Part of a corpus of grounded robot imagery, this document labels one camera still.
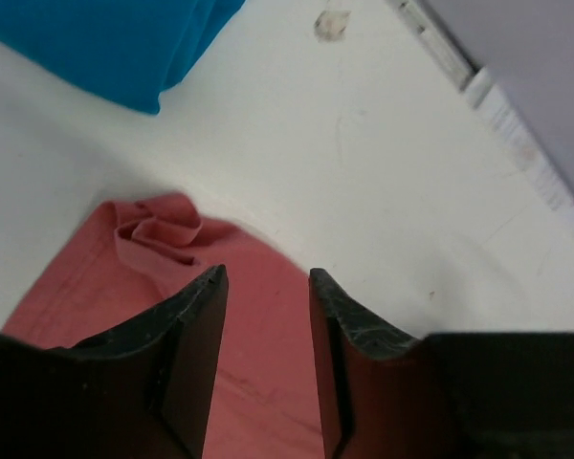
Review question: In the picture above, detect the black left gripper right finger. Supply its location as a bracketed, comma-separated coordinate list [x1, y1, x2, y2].
[309, 268, 416, 458]

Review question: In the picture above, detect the folded blue t-shirt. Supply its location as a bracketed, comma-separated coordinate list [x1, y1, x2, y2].
[0, 0, 243, 115]

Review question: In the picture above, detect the small tape scrap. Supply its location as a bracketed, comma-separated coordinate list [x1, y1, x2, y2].
[313, 10, 350, 43]

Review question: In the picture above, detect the printed paper strip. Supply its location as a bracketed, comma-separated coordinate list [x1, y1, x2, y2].
[463, 69, 574, 237]

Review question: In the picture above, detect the pink t-shirt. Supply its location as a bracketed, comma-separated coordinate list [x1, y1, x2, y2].
[4, 194, 323, 458]

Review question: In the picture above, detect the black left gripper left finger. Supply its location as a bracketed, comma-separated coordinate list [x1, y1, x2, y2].
[52, 266, 229, 458]

